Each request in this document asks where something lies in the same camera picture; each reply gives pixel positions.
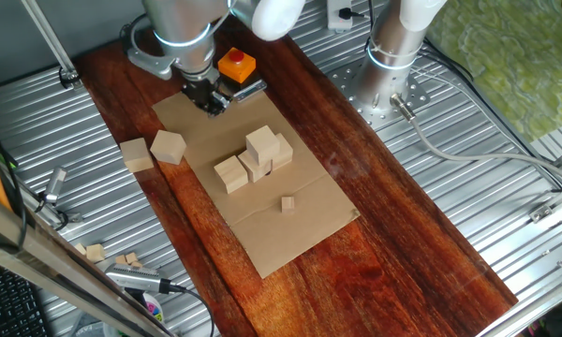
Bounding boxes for silver robot mounting plate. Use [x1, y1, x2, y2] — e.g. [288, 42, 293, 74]
[327, 55, 432, 132]

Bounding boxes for silver camera with cable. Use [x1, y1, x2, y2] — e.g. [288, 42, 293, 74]
[104, 262, 172, 295]

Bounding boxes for large wooden cube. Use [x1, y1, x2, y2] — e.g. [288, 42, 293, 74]
[237, 149, 274, 183]
[214, 154, 249, 195]
[270, 132, 294, 172]
[244, 125, 282, 167]
[119, 137, 155, 174]
[149, 129, 187, 166]

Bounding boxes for aluminium stand pole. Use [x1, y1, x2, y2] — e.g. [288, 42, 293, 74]
[21, 0, 83, 90]

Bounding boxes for reddish wood grain board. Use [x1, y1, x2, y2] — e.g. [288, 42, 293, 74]
[72, 4, 520, 337]

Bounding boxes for metal camera stand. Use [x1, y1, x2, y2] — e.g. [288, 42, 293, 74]
[21, 184, 83, 226]

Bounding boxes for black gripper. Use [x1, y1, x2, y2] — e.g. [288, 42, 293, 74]
[181, 78, 233, 118]

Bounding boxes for metal frame bar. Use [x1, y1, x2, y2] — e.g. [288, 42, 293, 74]
[0, 182, 174, 337]

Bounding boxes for brown cardboard sheet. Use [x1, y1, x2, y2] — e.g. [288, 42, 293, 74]
[151, 88, 361, 280]

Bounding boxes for white power strip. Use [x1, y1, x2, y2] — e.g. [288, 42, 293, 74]
[326, 0, 355, 33]

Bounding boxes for orange emergency stop button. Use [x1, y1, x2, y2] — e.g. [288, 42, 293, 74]
[217, 46, 258, 84]

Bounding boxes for black camera cable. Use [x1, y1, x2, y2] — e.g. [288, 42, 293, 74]
[166, 280, 216, 337]

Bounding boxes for silver camera on stand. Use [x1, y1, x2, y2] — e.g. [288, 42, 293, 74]
[42, 166, 69, 206]

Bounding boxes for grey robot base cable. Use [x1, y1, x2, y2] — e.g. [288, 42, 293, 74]
[389, 92, 562, 188]

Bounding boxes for aluminium profile bar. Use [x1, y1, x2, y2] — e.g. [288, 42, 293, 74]
[475, 269, 562, 337]
[527, 139, 562, 225]

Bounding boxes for black keyboard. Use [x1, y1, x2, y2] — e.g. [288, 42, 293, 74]
[0, 256, 51, 337]

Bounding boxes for black power plug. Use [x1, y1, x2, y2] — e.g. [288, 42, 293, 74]
[339, 7, 366, 22]

